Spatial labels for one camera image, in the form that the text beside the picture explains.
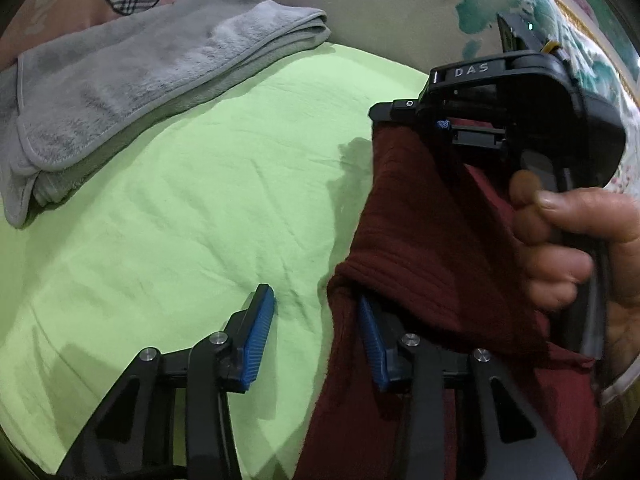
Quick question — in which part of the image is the folded grey fleece blanket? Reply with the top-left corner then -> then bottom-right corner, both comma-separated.
0,0 -> 332,228

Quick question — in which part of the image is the floral white pillow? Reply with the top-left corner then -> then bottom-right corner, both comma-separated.
220,0 -> 640,196

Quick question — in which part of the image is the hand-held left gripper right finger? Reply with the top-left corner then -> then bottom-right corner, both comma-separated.
356,294 -> 577,480

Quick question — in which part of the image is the person's right forearm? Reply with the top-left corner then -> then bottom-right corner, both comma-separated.
597,355 -> 640,411

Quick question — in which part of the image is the light green bed sheet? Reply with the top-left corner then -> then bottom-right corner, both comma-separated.
0,42 -> 431,480

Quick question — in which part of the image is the person's right hand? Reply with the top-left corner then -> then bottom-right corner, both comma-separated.
509,169 -> 640,392

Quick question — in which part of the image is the dark red knitted sweater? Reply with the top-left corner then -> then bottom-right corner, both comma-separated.
292,122 -> 617,480

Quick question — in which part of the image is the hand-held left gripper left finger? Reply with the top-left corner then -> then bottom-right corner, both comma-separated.
57,283 -> 277,480

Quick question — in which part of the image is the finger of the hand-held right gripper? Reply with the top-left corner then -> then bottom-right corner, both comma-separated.
434,119 -> 504,149
369,100 -> 430,126

